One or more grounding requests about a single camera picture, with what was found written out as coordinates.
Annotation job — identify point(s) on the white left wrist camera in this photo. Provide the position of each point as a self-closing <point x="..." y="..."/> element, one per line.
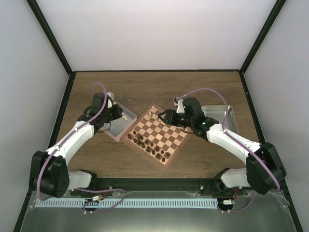
<point x="110" y="100"/>

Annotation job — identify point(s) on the light blue slotted cable duct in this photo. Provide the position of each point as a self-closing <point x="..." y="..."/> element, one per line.
<point x="199" y="203"/>

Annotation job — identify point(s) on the pink metal tin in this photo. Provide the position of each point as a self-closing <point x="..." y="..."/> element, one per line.
<point x="117" y="128"/>

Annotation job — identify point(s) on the black aluminium frame rail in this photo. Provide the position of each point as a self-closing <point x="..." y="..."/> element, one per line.
<point x="211" y="186"/>

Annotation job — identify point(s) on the wooden chess board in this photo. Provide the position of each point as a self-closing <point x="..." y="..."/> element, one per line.
<point x="157" y="136"/>

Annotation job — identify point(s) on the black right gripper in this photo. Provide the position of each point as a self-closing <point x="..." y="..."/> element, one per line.
<point x="170" y="119"/>

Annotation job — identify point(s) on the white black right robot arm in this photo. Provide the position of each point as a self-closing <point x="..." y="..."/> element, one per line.
<point x="264" y="169"/>

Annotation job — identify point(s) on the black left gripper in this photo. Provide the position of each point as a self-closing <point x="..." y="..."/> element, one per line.
<point x="119" y="111"/>

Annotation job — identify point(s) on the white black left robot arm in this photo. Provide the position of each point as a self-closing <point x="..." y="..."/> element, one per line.
<point x="49" y="173"/>

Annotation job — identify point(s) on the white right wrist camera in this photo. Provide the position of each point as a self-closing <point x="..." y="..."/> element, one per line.
<point x="178" y="102"/>

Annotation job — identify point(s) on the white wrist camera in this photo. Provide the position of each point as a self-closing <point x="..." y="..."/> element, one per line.
<point x="178" y="102"/>
<point x="110" y="100"/>

